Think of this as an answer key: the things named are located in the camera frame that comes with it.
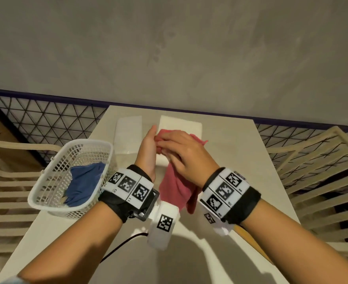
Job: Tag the black marker-tagged wristband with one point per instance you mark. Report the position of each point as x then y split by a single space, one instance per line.
128 186
224 192

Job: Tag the cream tissue box base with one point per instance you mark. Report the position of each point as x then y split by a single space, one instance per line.
180 124

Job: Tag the wooden lid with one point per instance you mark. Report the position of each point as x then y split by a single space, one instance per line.
252 242

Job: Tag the white plastic mesh basket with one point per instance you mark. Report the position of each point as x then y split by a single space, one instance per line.
85 146

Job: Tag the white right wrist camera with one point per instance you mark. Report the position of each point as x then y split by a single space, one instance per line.
221 227

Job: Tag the white tissues pack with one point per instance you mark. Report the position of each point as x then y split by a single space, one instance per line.
128 133

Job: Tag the person's left forearm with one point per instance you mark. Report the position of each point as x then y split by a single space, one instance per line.
73 248

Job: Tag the person's left hand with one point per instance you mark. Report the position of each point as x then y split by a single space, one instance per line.
147 156

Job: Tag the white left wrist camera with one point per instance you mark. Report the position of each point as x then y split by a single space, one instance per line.
163 230

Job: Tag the cream slatted chair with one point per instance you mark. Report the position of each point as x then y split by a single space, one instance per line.
345 248
14 142

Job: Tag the black marker-tagged right wristband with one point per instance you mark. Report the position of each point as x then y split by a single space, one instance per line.
224 192

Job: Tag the person's right forearm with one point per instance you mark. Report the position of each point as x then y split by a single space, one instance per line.
298 245

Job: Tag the person's right hand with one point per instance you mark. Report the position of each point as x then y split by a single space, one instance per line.
191 159

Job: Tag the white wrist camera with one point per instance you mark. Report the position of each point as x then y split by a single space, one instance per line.
221 227
163 230

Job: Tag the light blue sleeve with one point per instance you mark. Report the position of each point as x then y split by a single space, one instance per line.
11 280

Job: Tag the black marker-tagged left wristband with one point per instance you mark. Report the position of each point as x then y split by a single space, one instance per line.
128 186

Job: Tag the blue cloth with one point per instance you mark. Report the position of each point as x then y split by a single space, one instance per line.
85 183

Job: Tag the red cloth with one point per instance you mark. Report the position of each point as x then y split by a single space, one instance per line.
174 192

